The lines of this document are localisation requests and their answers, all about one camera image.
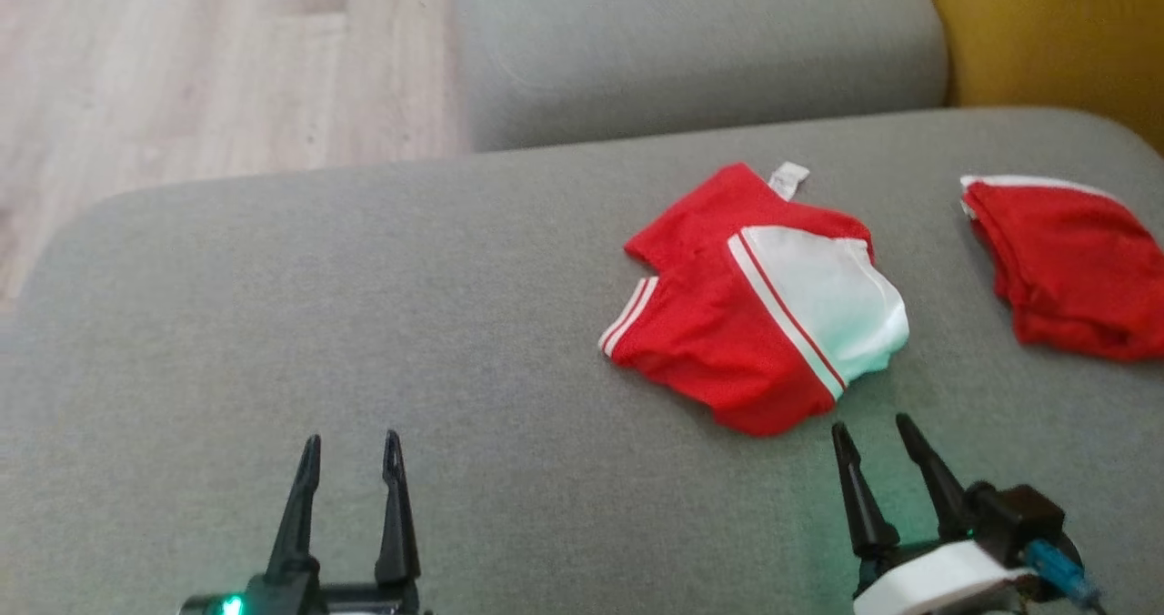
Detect red shorts white trim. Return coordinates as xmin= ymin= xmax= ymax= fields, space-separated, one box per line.
xmin=959 ymin=174 xmax=1164 ymax=364

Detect grey stitched sofa cushion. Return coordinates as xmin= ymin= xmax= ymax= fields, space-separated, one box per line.
xmin=453 ymin=0 xmax=951 ymax=154

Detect blue-plug right gripper cable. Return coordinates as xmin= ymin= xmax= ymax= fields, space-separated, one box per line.
xmin=1020 ymin=540 xmax=1109 ymax=615

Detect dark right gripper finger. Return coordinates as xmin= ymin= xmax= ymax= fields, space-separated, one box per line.
xmin=830 ymin=422 xmax=901 ymax=558
xmin=895 ymin=413 xmax=972 ymax=539

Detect yellow cushion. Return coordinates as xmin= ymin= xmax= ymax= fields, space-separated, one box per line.
xmin=908 ymin=0 xmax=1164 ymax=156

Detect red and white shirt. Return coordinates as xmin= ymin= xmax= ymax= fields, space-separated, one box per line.
xmin=597 ymin=160 xmax=911 ymax=439

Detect grey fabric sofa seat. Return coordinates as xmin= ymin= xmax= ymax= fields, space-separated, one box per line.
xmin=0 ymin=107 xmax=1164 ymax=615

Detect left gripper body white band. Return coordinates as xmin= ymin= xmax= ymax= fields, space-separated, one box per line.
xmin=180 ymin=580 xmax=434 ymax=615

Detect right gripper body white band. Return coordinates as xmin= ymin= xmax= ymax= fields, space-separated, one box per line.
xmin=851 ymin=539 xmax=1033 ymax=615

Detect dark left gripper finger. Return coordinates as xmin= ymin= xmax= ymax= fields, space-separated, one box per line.
xmin=265 ymin=433 xmax=323 ymax=590
xmin=374 ymin=429 xmax=422 ymax=590

